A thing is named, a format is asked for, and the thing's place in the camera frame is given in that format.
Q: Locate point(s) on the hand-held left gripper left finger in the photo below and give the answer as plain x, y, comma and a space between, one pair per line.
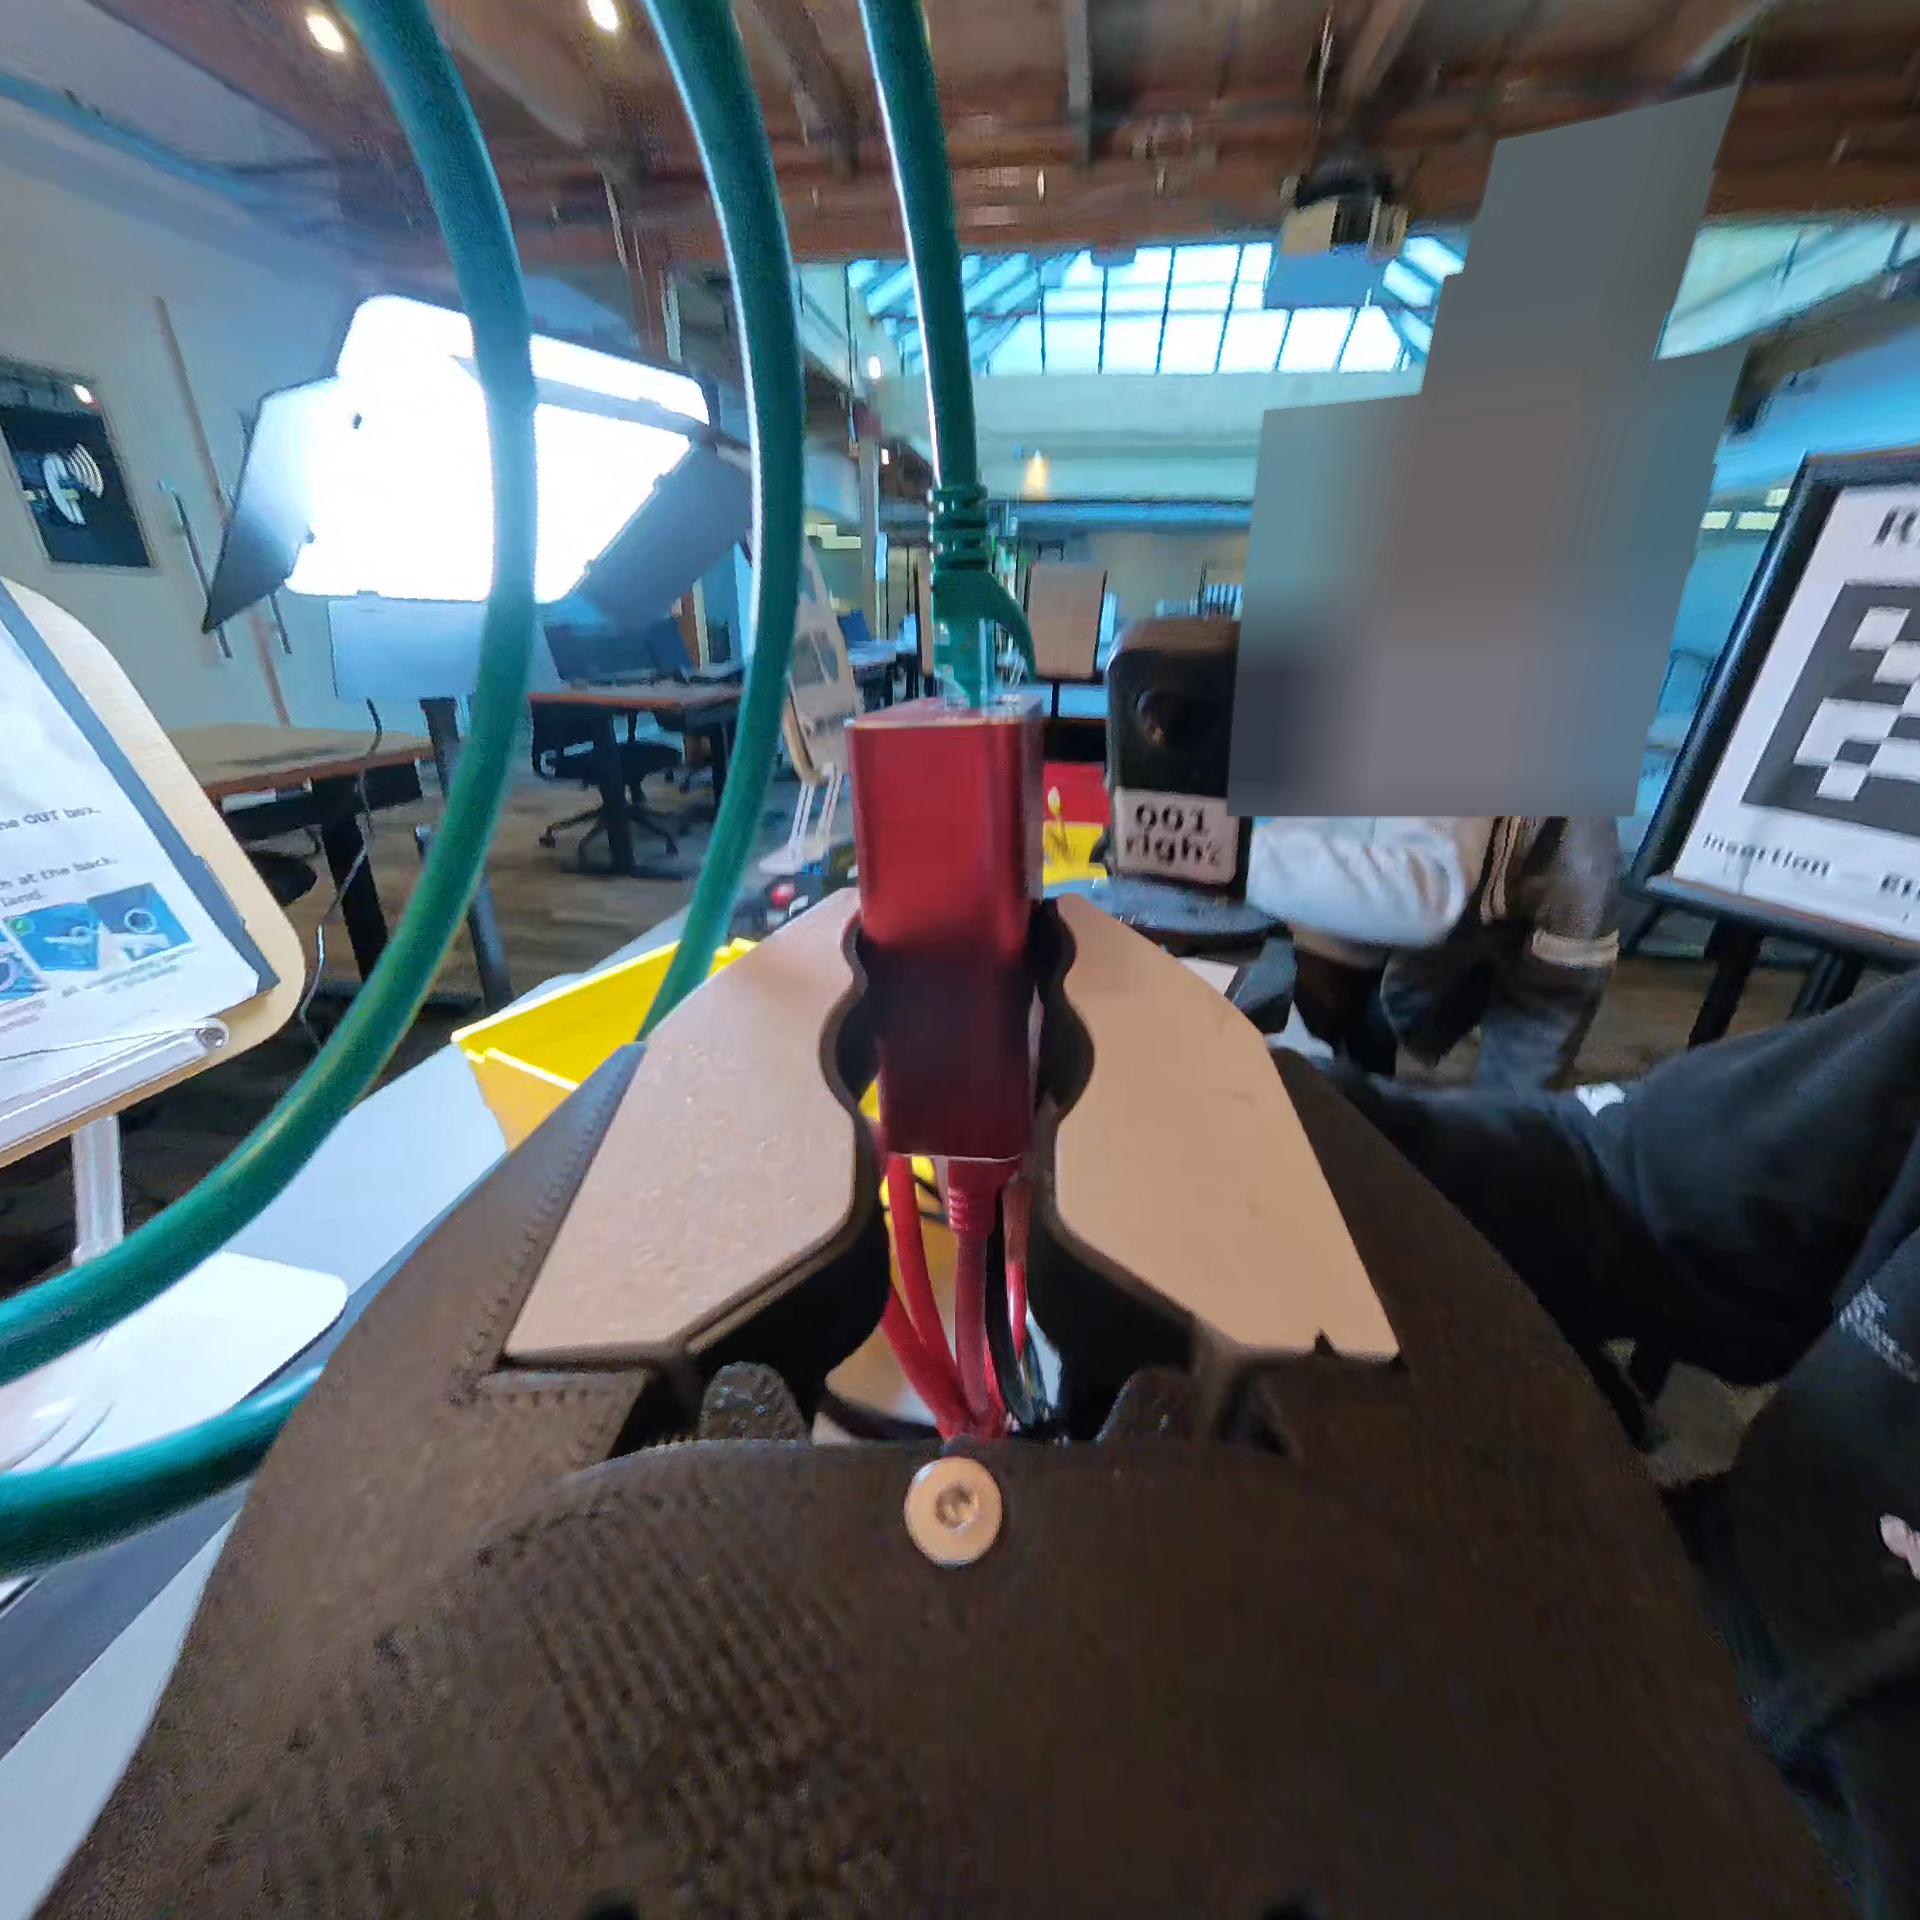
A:
705, 1171

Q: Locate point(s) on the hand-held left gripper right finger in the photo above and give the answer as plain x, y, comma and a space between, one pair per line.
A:
1200, 1171

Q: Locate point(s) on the yellow plastic bin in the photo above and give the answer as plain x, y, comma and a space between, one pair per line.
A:
557, 1050

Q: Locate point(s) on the red metal ethernet switch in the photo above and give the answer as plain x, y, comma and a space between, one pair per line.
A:
944, 900

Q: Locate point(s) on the person's right forearm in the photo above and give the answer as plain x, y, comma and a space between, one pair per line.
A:
1724, 1200

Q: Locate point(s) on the instruction sheet stand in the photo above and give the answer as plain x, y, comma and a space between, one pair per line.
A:
1069, 623
826, 674
90, 900

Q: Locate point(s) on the black office chair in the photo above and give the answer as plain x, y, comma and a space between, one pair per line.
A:
609, 763

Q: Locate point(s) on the ceiling projector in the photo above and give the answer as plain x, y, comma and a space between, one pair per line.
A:
1343, 210

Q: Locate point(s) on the wooden top desk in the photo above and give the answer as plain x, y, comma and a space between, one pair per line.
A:
300, 751

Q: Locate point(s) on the studio light panel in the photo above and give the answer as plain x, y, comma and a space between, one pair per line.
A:
406, 450

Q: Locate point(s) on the black wall poster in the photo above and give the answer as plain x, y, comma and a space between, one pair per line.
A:
76, 480

